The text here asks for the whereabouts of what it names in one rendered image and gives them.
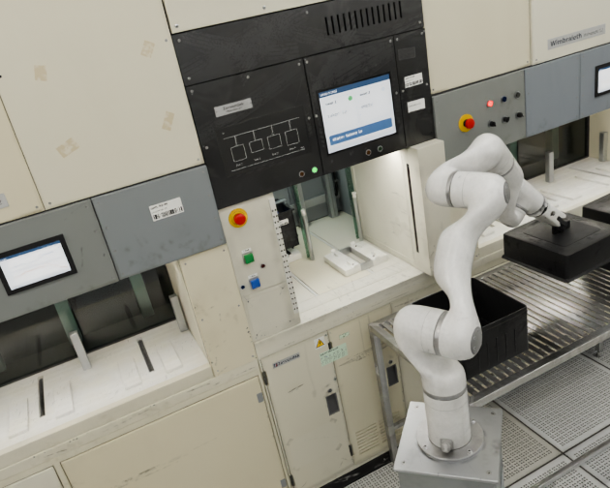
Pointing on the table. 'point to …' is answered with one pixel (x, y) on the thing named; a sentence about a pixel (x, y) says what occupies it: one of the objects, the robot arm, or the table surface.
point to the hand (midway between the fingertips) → (559, 225)
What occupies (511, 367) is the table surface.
